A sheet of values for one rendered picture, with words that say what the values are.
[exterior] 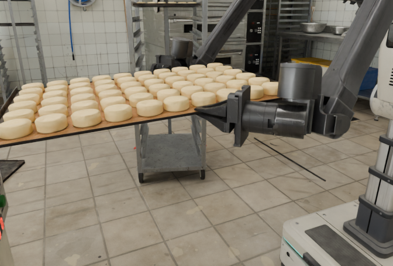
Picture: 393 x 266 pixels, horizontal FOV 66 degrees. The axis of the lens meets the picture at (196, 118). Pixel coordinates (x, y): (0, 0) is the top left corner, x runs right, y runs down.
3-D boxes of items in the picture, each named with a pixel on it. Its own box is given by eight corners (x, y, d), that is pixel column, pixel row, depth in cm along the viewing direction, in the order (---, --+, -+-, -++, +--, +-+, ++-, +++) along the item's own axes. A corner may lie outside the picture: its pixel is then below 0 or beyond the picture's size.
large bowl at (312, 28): (292, 33, 468) (293, 23, 463) (312, 32, 483) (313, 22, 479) (311, 34, 435) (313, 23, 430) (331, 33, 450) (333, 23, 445)
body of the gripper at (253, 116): (230, 147, 55) (271, 153, 52) (231, 92, 52) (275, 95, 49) (239, 134, 61) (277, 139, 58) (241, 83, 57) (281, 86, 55)
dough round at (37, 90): (15, 100, 72) (13, 92, 71) (33, 95, 76) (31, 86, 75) (31, 102, 70) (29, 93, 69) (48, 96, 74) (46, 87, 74)
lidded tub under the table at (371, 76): (330, 86, 415) (332, 66, 406) (352, 82, 435) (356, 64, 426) (354, 92, 383) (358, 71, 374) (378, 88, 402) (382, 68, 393)
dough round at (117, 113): (124, 111, 60) (123, 102, 59) (137, 117, 56) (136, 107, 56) (100, 118, 57) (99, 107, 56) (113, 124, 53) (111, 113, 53)
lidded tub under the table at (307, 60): (288, 74, 490) (289, 58, 481) (310, 72, 507) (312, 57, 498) (304, 79, 456) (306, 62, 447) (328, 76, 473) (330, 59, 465)
